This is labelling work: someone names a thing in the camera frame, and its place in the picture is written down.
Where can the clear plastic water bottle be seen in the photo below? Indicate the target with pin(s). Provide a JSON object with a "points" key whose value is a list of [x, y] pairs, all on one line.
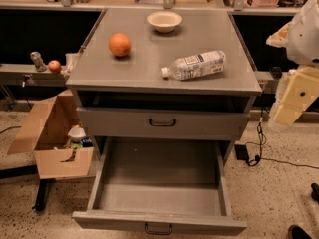
{"points": [[195, 66]]}

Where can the open bottom grey drawer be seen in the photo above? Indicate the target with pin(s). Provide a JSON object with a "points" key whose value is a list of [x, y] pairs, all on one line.
{"points": [[161, 187]]}

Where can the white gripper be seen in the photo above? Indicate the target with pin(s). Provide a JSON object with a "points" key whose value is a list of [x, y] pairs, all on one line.
{"points": [[304, 39]]}

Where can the white paper bowl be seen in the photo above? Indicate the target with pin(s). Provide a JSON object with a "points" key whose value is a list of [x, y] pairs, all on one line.
{"points": [[164, 21]]}

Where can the black power adapter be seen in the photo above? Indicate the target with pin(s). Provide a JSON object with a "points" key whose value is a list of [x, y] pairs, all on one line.
{"points": [[241, 152]]}

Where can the black remote on shelf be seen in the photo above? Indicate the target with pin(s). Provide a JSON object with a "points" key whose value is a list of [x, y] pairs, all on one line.
{"points": [[275, 72]]}

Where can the orange fruit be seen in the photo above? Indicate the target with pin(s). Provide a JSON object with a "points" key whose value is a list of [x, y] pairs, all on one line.
{"points": [[119, 44]]}

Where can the grey drawer cabinet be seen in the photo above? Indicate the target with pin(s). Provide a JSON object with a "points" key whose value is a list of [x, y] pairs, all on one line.
{"points": [[193, 83]]}

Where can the white bowl in box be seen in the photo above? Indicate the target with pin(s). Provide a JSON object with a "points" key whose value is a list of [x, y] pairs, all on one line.
{"points": [[76, 134]]}

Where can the small red apple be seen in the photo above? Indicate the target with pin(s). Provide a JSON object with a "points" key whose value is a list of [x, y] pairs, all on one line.
{"points": [[54, 66]]}

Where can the closed middle grey drawer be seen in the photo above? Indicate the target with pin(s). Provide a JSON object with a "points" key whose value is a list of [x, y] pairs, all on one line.
{"points": [[163, 124]]}

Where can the open cardboard box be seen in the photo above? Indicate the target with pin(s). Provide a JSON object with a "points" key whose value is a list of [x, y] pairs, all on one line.
{"points": [[44, 132]]}

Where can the small grey figurine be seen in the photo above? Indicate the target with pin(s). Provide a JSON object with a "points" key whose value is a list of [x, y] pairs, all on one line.
{"points": [[38, 62]]}

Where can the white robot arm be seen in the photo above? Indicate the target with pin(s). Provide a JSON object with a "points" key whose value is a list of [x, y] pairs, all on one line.
{"points": [[308, 13]]}

